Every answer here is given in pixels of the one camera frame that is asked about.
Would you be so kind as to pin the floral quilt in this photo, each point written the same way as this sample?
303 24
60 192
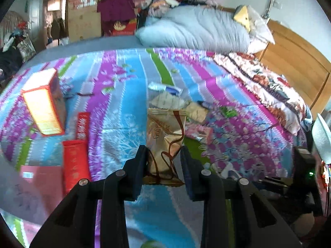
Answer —
266 87

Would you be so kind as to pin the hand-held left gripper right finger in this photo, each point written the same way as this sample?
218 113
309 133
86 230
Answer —
186 173

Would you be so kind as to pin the black bag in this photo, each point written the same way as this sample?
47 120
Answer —
10 60

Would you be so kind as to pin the large red packet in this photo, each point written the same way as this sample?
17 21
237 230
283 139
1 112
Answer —
75 160

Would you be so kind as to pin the white pillow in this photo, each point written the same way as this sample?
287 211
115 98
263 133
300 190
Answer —
261 31

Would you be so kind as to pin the cream snack packet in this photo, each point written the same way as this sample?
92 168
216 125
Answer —
197 111

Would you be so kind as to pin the striped floral bed sheet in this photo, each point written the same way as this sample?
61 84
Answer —
124 124

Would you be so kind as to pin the red gift box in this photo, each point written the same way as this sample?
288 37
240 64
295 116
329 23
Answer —
119 28

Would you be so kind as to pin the green snack packet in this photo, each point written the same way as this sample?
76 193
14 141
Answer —
228 112

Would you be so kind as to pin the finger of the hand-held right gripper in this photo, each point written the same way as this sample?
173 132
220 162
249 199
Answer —
276 185

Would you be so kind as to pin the grey blue bedspread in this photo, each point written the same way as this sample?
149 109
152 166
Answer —
90 45

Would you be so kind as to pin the pink flat box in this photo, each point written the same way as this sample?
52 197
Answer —
51 180

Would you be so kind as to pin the white crinkled snack packet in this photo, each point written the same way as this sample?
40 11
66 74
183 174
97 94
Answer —
166 101

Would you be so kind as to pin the wooden headboard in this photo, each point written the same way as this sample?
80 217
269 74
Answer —
297 56

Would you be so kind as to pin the large cardboard box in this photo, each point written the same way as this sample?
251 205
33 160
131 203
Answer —
82 20

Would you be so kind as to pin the orange box with red edges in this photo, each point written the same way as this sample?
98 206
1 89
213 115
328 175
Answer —
42 108

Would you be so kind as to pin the small red packet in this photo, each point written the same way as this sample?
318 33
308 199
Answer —
82 126

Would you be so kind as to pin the gold snack packet brown ribbon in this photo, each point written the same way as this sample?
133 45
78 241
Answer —
165 131

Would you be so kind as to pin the white and blue snack packet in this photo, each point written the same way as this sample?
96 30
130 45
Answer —
165 88

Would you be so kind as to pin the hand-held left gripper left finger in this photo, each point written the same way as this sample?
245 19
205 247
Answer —
142 170

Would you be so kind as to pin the yellow cushion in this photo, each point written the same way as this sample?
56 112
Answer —
244 18

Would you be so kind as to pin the maroon cloth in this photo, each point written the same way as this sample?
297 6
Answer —
116 7

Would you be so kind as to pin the grey quilt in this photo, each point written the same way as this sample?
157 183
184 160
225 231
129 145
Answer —
196 28

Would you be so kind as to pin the pink snack packet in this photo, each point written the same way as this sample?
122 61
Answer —
199 132

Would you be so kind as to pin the blue plastic basin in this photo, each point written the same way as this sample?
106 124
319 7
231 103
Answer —
10 186

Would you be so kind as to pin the printed shopping bag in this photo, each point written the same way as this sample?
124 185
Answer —
25 49

